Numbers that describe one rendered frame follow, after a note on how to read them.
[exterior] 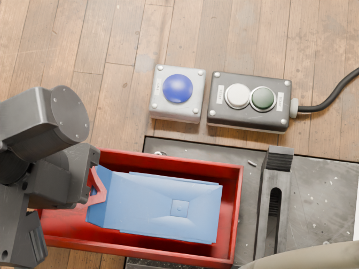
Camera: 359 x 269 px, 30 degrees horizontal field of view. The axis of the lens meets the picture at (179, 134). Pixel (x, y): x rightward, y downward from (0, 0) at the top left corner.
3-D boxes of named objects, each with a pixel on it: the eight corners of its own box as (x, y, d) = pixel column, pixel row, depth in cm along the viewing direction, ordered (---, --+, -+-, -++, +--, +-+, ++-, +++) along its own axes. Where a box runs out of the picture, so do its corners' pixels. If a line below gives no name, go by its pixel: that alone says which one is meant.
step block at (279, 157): (261, 165, 87) (269, 144, 79) (283, 168, 87) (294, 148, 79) (256, 214, 85) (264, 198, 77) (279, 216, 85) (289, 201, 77)
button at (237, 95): (227, 88, 89) (228, 82, 87) (249, 91, 89) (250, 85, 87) (225, 109, 88) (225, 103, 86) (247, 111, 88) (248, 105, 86)
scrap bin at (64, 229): (51, 153, 88) (41, 139, 82) (240, 177, 87) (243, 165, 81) (32, 244, 84) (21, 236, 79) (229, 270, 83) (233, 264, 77)
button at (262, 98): (251, 91, 89) (252, 85, 87) (273, 94, 88) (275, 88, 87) (249, 111, 88) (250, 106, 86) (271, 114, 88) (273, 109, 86)
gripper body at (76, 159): (90, 206, 70) (43, 187, 64) (20, 205, 76) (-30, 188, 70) (100, 147, 72) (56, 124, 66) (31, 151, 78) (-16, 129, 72)
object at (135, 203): (98, 170, 83) (95, 163, 80) (222, 186, 82) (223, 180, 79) (88, 226, 80) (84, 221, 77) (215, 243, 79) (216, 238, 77)
